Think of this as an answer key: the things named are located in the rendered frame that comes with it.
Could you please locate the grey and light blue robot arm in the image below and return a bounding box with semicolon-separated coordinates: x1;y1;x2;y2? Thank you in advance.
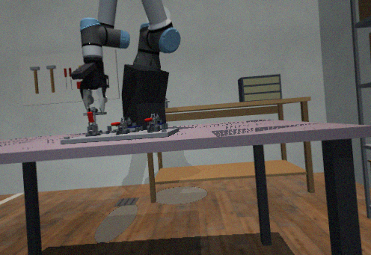
70;0;180;80

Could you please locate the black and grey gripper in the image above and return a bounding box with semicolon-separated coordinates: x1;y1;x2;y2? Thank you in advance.
80;57;109;114

